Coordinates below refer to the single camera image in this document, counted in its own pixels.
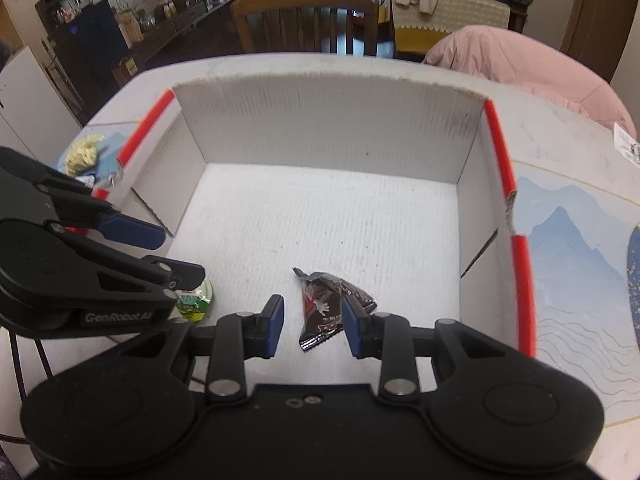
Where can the white cardboard box red edges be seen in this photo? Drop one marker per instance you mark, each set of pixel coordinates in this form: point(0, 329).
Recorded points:
point(325, 220)

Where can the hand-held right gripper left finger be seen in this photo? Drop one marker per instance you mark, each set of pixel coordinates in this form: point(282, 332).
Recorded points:
point(275, 327)

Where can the wooden dining chair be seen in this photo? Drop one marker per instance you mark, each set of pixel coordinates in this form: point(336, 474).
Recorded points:
point(305, 20)

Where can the dark brown snack packet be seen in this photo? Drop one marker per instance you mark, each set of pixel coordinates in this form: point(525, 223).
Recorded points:
point(322, 310)

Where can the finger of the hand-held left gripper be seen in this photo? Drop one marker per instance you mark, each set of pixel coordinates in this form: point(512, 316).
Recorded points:
point(132, 232)
point(165, 275)

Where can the cream sofa throw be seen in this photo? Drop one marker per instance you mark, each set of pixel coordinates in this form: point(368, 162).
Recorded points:
point(450, 17)

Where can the green snack packet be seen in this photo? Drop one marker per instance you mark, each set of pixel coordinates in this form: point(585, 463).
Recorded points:
point(195, 302)

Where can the black cabinet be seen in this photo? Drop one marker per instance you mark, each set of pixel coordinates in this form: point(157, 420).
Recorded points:
point(90, 55)

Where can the white snack packet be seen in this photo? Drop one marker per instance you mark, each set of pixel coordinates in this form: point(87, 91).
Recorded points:
point(627, 142)

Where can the mountain print table mat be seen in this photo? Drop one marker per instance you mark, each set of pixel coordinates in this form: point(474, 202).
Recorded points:
point(575, 270)

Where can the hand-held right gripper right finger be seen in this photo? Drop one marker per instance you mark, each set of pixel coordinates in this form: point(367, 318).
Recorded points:
point(350, 332)

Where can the wooden door frame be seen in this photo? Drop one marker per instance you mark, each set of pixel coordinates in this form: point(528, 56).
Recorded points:
point(595, 15)

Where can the brown paper bag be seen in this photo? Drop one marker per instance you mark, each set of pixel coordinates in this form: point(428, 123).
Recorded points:
point(130, 27)

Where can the dark wooden tv cabinet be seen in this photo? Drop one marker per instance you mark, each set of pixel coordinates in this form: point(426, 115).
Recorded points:
point(190, 12)

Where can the white cabinet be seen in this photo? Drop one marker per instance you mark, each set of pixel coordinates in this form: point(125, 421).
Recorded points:
point(30, 110)

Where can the brown gift box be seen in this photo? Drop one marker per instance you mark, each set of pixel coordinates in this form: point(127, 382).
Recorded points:
point(127, 66)

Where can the pale yellow noodle snack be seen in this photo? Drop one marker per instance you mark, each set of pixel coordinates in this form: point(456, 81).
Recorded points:
point(84, 152)

